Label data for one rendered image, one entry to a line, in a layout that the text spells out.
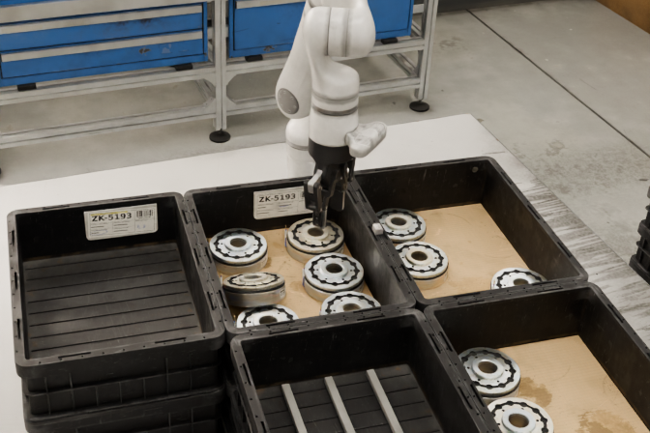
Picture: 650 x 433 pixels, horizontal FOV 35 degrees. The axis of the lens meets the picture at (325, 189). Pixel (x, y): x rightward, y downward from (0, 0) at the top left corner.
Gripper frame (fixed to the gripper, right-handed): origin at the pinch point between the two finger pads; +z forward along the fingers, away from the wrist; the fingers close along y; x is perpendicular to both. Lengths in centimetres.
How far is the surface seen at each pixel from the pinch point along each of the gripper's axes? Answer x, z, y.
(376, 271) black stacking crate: 7.7, 11.8, -4.0
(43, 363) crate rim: -21, 7, 45
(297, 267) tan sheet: -7.7, 17.4, -4.4
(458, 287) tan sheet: 19.1, 17.5, -14.2
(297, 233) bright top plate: -10.6, 14.2, -9.4
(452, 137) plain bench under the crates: -9, 30, -84
